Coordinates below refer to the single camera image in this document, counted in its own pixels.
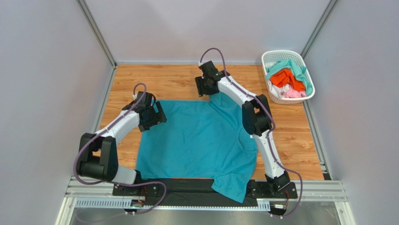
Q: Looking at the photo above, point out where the white plastic laundry basket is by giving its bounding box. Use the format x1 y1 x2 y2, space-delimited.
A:
261 50 315 105

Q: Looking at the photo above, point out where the right corner aluminium post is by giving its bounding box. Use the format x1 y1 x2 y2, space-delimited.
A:
301 0 339 59

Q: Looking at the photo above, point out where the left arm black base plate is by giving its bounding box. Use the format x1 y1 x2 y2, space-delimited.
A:
112 183 163 197

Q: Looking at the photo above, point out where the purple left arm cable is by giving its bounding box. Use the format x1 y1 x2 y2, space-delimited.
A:
73 82 167 216

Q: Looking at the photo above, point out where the corner aluminium post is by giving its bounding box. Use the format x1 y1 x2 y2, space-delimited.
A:
76 0 117 69
301 0 339 59

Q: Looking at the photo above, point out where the light teal shirt in basket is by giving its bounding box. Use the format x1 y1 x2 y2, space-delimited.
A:
265 59 314 97

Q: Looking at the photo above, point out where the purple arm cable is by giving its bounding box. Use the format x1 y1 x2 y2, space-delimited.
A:
73 82 167 216
199 47 303 218

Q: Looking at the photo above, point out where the pink shirt in basket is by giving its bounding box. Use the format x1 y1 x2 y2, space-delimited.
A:
282 86 307 98

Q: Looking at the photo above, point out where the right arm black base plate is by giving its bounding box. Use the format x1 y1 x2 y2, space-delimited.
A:
246 180 299 199

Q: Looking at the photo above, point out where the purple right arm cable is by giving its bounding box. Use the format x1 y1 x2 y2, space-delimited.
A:
199 47 303 218

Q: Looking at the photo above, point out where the orange shirt in basket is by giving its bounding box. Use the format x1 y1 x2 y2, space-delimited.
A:
270 68 306 91

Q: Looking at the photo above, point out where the teal t shirt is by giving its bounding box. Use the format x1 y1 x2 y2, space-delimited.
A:
136 93 258 203

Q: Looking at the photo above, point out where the aluminium front rail frame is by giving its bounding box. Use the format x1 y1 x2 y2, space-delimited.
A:
55 177 354 225

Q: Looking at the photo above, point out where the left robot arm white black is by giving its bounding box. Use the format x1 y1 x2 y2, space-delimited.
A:
74 91 167 186

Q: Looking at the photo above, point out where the white shirt in basket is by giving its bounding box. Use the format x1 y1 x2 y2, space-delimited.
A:
267 80 290 98

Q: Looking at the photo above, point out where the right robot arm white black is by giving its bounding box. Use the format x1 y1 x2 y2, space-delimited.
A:
195 61 290 191

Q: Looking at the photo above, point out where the left corner aluminium post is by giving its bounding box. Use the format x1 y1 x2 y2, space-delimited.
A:
76 0 117 69

